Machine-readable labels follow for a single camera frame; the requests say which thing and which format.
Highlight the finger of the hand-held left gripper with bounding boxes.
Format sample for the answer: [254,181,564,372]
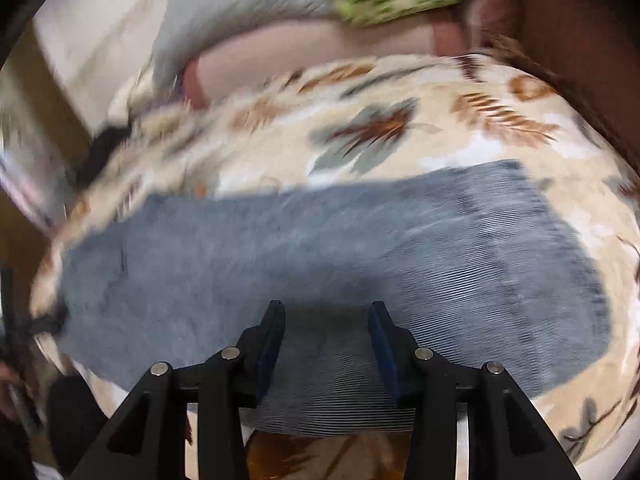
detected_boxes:
[30,310,69,336]

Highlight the pink bolster pillow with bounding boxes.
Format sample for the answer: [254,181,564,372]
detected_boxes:
[182,12,477,109]

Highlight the blue denim pants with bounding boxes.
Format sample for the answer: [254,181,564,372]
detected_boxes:
[57,159,614,433]

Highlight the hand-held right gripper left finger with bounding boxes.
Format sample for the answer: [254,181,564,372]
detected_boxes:
[70,300,286,480]

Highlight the patterned glass door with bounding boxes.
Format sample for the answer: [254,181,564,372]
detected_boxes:
[0,120,68,233]

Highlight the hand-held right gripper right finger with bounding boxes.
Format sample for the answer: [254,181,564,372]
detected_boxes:
[369,301,584,480]

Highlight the white cloth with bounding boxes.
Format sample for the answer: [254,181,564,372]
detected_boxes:
[106,76,152,122]

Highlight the brown upholstered headboard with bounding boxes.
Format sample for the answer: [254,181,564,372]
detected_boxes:
[469,0,640,161]

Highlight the black cloth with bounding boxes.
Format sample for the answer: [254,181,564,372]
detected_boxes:
[74,126,135,187]

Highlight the wooden door frame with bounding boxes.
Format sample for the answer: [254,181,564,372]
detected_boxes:
[9,19,97,162]

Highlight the leaf print blanket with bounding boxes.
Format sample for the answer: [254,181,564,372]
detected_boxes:
[29,52,640,480]

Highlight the grey quilted pillow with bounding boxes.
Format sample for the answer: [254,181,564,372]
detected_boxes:
[149,0,342,92]

